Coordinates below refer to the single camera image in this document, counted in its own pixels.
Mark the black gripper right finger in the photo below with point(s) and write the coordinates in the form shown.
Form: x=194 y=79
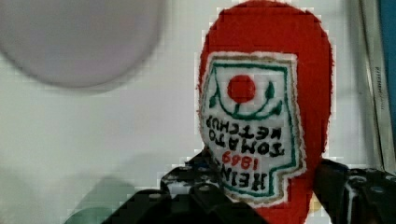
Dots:
x=355 y=196

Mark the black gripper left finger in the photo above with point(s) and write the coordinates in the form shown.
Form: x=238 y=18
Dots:
x=189 y=194

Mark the red plush ketchup bottle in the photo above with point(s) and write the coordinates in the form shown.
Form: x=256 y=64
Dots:
x=265 y=96

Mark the green mug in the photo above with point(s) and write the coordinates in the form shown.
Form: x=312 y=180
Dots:
x=105 y=198

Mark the lilac round plate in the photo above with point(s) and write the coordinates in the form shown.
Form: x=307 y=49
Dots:
x=79 y=43

